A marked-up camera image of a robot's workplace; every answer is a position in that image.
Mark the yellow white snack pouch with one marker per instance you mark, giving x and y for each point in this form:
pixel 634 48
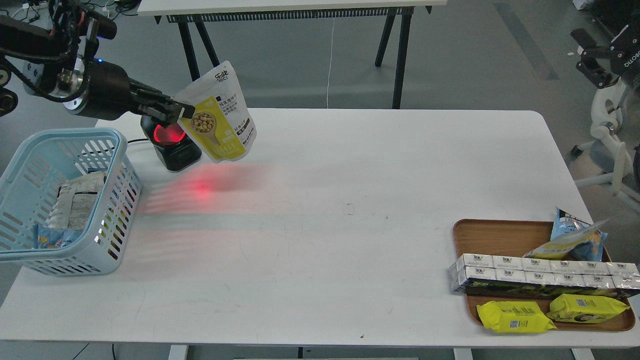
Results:
pixel 221 125
pixel 559 249

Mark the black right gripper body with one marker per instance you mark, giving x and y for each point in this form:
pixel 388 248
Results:
pixel 626 61

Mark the yellow wet wipes pack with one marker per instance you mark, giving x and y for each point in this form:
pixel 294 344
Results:
pixel 587 309
pixel 514 317

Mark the white chair base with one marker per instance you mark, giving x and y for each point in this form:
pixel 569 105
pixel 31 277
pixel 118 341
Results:
pixel 606 119

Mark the black barcode scanner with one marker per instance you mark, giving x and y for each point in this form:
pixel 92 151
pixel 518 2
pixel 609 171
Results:
pixel 172 145

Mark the white snack bag in basket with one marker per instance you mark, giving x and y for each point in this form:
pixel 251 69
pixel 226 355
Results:
pixel 75 202

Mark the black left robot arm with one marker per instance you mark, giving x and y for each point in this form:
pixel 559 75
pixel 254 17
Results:
pixel 60 65

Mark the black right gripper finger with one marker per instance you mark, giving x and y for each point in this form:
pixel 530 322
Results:
pixel 590 49
pixel 599 76

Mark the blue snack bag in basket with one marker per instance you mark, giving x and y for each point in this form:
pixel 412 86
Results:
pixel 53 238

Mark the white milk carton pack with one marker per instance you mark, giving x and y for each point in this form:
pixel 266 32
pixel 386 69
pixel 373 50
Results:
pixel 476 274

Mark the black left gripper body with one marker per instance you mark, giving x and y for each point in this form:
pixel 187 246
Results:
pixel 110 93

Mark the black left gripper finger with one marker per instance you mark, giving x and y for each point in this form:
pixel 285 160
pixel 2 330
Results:
pixel 164 111

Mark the light blue plastic basket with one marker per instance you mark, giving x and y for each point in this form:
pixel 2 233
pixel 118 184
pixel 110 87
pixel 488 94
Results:
pixel 29 190

